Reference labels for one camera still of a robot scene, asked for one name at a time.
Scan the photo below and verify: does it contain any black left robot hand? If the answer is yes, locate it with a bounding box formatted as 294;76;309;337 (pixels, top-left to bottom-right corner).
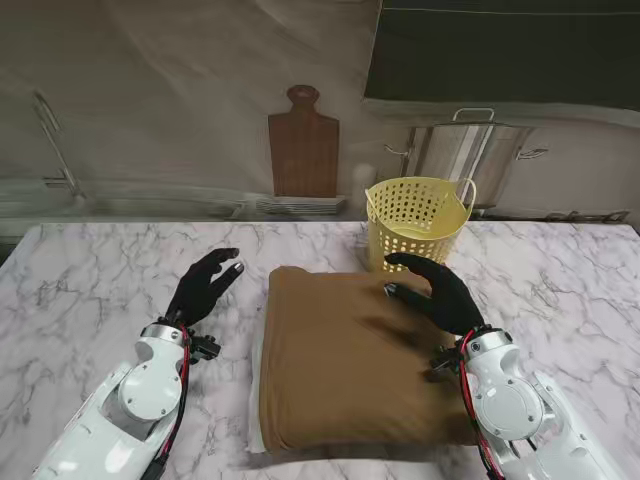
167;248;246;329

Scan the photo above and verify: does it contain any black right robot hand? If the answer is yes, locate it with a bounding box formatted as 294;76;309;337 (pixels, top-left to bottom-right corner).
383;252;489;337

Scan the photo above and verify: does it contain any brown pillowcase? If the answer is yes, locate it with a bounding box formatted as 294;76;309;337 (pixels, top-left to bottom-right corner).
259;265;479;454

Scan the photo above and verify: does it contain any white pillow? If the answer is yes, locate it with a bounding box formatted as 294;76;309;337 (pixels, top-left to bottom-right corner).
247;339;267;455

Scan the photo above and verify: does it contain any yellow perforated laundry basket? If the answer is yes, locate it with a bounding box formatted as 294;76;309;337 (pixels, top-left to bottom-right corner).
363;175;479;275

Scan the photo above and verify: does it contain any stack of white plates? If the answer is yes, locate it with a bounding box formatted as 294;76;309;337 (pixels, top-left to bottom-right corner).
254;194;349;216

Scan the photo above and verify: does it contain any large steel stock pot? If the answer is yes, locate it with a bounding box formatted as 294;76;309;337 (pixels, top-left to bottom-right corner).
383;107;549;209

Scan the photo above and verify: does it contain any brown wooden cutting board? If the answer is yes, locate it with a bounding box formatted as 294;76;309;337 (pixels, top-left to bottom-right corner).
267;84;341;197

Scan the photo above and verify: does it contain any chrome kitchen faucet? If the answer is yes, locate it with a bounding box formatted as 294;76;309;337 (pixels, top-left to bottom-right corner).
32;91;86;201

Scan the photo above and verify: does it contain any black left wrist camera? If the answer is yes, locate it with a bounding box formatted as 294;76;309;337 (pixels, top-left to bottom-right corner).
189;333;222;360

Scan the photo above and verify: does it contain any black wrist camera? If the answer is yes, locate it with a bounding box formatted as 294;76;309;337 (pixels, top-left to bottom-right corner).
428;344;464;377
189;333;222;360

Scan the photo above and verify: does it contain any red left arm cable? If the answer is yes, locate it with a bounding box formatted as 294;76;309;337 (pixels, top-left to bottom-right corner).
180;325;196;386

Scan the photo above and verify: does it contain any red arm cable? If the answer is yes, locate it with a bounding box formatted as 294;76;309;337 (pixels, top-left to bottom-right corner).
180;325;196;386
458;333;501;474

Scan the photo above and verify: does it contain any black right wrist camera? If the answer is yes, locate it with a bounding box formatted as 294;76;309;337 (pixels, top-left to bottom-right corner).
428;344;464;377

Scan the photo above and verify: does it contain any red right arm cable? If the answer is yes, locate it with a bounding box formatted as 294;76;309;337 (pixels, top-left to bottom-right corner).
458;333;501;474

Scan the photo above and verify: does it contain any dark wall panel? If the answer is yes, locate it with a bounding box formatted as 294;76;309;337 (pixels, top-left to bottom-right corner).
363;0;640;109

